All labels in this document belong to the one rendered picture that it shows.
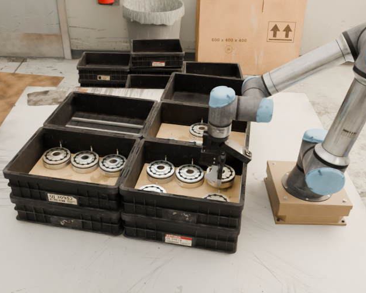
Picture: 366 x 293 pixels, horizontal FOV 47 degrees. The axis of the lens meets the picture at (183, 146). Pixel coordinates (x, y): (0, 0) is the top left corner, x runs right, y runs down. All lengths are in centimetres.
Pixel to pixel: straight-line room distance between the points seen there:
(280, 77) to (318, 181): 35
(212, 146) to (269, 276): 46
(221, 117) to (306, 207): 50
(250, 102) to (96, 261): 72
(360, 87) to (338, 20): 345
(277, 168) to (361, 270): 47
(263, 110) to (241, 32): 304
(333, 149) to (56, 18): 363
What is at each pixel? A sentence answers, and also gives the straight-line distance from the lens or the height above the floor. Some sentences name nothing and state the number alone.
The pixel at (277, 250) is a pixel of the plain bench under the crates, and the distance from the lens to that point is 151.
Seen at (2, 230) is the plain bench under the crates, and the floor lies 70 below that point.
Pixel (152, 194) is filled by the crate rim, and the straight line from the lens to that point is 132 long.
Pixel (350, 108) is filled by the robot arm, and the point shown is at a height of 122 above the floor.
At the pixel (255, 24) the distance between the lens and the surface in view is 428.
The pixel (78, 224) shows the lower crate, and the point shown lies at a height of 73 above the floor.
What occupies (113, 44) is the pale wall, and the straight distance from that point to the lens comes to 455.
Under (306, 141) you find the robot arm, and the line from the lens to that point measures 149.
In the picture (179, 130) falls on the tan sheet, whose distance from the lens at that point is 180.
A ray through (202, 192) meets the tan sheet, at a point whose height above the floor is 83.
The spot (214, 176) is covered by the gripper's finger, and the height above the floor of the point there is 91.
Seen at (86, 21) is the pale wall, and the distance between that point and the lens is 452.
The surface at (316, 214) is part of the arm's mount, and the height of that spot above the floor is 75.
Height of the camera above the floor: 180
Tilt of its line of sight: 35 degrees down
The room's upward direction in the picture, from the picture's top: 2 degrees clockwise
